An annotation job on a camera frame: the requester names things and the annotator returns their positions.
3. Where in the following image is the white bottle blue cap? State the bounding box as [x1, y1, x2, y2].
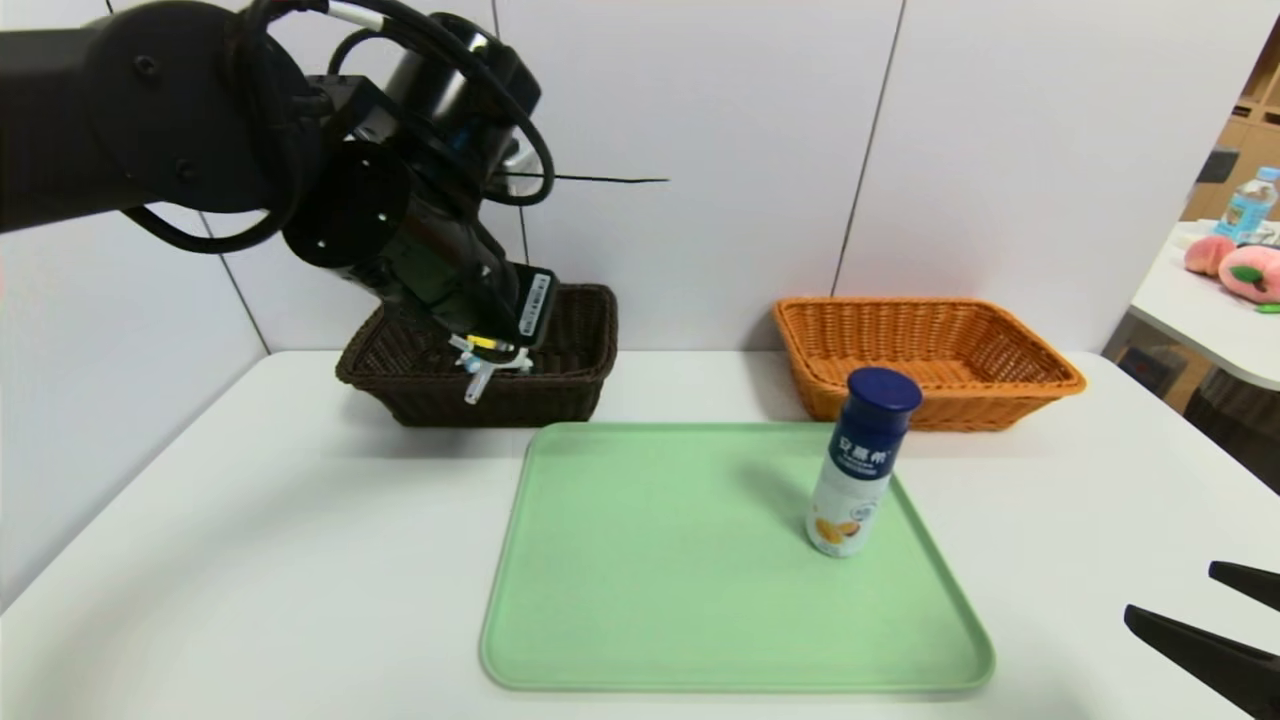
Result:
[805, 366, 923, 559]

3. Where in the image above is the dark brown wicker basket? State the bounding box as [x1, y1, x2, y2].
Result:
[337, 285, 619, 429]

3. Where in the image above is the clear water bottle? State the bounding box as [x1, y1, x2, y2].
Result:
[1215, 166, 1280, 243]

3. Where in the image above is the wooden shelf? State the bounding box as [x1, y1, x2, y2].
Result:
[1180, 20, 1280, 226]

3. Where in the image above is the small pink peach plush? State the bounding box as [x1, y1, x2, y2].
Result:
[1184, 234, 1237, 278]

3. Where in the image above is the yellow duck scooter toy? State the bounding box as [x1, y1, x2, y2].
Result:
[450, 335, 536, 378]

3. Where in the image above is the white side table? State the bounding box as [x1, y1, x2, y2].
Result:
[1130, 220, 1280, 393]

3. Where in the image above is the black left camera cable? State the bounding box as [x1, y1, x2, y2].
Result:
[240, 0, 557, 207]

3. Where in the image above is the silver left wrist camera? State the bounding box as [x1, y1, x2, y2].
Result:
[490, 138, 536, 191]

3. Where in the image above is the large pink peach plush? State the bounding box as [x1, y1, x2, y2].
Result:
[1217, 245, 1280, 304]

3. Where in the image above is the orange wicker basket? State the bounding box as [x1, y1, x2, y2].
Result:
[771, 298, 1087, 433]

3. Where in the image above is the green plastic tray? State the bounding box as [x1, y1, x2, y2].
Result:
[478, 421, 996, 694]

